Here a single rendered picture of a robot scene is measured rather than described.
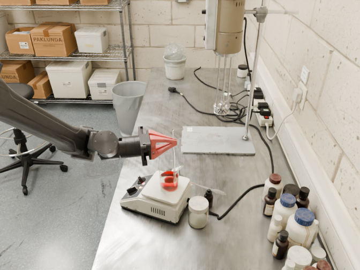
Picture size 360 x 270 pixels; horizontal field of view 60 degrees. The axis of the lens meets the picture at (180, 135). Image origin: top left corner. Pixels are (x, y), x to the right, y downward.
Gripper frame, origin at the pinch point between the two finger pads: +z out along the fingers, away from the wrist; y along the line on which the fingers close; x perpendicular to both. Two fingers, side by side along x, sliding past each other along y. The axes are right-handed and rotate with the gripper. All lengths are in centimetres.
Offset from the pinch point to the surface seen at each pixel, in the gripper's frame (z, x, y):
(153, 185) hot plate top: -6.1, 17.5, 3.4
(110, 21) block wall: -21, 23, 253
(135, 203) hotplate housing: -12.2, 22.0, 1.1
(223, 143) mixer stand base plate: 25.7, 25.4, 31.9
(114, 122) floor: -26, 101, 190
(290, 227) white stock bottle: 27.2, 17.4, -19.9
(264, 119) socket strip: 48, 23, 43
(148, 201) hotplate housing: -8.1, 19.6, -1.0
